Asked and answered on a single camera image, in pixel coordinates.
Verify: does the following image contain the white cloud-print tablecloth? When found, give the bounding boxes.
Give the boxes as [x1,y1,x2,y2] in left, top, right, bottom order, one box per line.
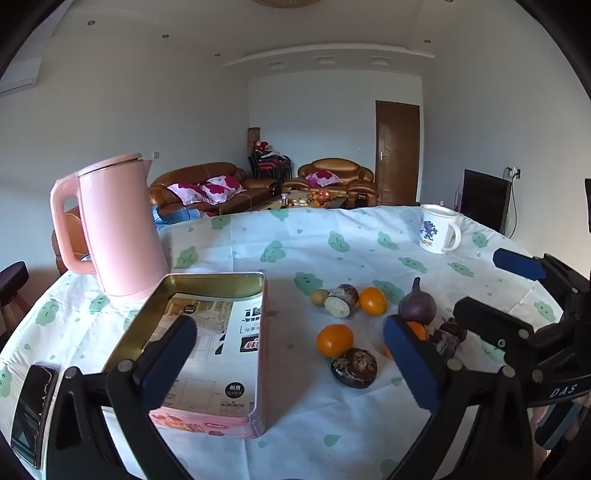
[0,205,573,480]

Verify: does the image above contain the printed paper leaflet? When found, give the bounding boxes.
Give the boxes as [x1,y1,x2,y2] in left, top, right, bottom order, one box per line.
[139,295,264,418]

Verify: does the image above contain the orange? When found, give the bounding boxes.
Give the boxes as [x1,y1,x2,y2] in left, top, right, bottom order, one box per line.
[316,324,355,359]
[358,287,387,316]
[382,320,430,361]

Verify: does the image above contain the brown wrinkled fruit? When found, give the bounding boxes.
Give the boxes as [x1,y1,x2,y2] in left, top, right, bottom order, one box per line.
[330,348,378,389]

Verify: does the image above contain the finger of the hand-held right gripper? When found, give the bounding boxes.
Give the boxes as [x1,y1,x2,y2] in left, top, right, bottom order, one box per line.
[452,296,575,371]
[493,248,591,325]

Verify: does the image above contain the pink electric kettle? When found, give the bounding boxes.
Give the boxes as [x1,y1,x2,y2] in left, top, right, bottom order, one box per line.
[50,152,171,297]

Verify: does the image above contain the brown leather sofa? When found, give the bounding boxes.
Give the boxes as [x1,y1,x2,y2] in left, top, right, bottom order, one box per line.
[148,161,282,217]

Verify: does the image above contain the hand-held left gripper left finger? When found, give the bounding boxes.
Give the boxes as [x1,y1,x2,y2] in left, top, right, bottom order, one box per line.
[46,316,199,480]

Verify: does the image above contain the coffee table with snacks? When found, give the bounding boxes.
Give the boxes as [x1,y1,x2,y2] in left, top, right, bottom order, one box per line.
[247,189,356,213]

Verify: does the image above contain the brown leather armchair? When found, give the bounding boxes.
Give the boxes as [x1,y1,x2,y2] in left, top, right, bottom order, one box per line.
[281,158,379,208]

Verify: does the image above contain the blue and white plastic bag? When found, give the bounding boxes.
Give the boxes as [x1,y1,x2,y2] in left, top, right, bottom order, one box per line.
[152,205,204,227]

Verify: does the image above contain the cut dark brown fruit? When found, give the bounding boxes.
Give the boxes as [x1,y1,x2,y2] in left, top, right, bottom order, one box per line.
[324,284,360,319]

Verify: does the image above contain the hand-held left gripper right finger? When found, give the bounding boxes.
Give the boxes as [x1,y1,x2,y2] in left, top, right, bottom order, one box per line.
[382,315,539,480]

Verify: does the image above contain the black television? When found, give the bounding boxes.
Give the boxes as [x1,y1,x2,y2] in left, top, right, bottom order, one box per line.
[463,169,512,234]

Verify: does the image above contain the metal tray with paper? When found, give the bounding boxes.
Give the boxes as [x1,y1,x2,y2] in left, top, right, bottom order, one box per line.
[99,272,267,439]

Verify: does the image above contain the black chairs with red clothes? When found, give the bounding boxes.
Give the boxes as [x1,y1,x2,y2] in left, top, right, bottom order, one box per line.
[249,138,293,182]

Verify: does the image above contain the purple round fruit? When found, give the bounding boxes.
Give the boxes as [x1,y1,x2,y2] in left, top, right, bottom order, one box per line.
[398,277,437,326]

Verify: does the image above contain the brown leather seat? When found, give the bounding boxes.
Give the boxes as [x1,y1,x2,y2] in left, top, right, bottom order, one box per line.
[51,205,93,275]

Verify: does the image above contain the black smartphone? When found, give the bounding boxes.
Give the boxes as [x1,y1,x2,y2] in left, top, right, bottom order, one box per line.
[10,364,61,469]

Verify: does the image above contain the brown wooden door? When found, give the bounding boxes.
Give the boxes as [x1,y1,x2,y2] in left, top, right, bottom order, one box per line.
[375,100,421,207]

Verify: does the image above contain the white air conditioner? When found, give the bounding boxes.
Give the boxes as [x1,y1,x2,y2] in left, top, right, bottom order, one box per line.
[0,58,42,95]

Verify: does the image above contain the dark purple stool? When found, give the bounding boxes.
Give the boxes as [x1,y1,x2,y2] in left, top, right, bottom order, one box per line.
[0,261,31,337]

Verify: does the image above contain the small dark red fruit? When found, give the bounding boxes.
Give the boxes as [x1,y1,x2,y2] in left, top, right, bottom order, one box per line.
[427,318,468,358]

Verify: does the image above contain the white mug with purple print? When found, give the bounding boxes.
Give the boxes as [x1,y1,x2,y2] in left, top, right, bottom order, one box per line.
[418,204,462,254]

